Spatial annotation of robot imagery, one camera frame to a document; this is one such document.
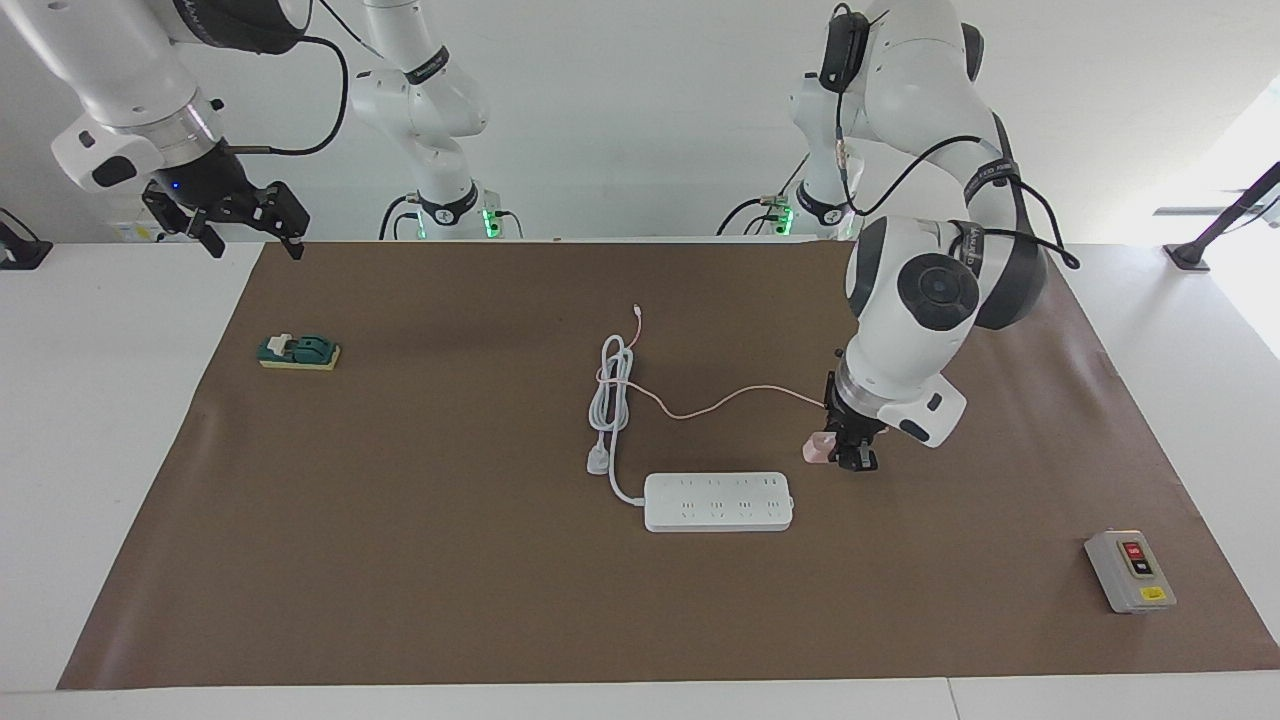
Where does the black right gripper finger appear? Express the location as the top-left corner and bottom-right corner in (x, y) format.
(150, 205), (226, 259)
(250, 182), (311, 259)

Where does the pink charging cable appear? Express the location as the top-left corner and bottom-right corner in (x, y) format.
(598, 305), (831, 421)

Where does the white power strip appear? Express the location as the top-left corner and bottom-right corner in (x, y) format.
(643, 471), (795, 534)

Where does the brown table mat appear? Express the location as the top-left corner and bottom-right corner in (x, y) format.
(57, 238), (1280, 691)

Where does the black base cable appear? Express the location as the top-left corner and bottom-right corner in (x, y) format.
(715, 150), (811, 239)
(378, 193), (523, 241)

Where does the green knife switch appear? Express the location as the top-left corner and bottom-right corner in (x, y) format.
(257, 333), (342, 372)

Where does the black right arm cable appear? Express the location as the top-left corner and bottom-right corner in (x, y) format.
(222, 0), (351, 157)

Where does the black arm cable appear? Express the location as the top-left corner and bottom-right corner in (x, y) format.
(820, 5), (1083, 271)
(222, 0), (351, 157)

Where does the black clamp mount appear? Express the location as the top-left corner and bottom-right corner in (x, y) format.
(0, 208), (53, 271)

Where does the white power strip cord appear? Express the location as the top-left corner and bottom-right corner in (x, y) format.
(585, 335), (646, 506)

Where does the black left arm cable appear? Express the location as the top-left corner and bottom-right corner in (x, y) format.
(820, 5), (1083, 271)

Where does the grey push-button switch box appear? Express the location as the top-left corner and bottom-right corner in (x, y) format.
(1084, 529), (1178, 614)

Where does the black camera stand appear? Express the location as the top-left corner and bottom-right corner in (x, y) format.
(1165, 160), (1280, 271)

